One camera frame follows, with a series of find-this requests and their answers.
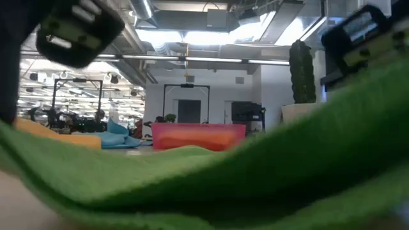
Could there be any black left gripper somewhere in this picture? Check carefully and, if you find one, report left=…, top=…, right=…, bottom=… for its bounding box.
left=0, top=0, right=126, bottom=125

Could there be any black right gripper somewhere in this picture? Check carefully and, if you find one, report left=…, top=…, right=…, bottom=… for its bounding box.
left=321, top=0, right=409, bottom=88

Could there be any pink plastic basket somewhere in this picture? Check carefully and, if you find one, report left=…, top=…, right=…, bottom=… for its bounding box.
left=151, top=123, right=247, bottom=152

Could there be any green microfiber towel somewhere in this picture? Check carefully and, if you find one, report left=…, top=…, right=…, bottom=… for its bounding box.
left=0, top=59, right=409, bottom=230

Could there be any orange microfiber towel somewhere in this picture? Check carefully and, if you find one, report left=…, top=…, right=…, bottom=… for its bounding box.
left=14, top=117, right=102, bottom=150

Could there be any blue microfiber towel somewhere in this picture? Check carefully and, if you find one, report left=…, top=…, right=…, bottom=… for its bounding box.
left=72, top=118, right=153, bottom=150

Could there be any green cactus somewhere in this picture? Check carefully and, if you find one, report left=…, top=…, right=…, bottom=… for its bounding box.
left=289, top=40, right=317, bottom=104

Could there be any person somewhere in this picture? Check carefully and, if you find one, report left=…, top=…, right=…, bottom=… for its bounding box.
left=94, top=109, right=108, bottom=132

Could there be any black cabinet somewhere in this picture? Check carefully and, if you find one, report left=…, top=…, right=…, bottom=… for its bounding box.
left=231, top=101, right=266, bottom=132

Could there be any long ceiling light strip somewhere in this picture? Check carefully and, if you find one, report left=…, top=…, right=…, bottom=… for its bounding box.
left=95, top=54, right=290, bottom=66

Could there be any dark door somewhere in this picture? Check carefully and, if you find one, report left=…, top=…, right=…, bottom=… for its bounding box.
left=177, top=99, right=202, bottom=124

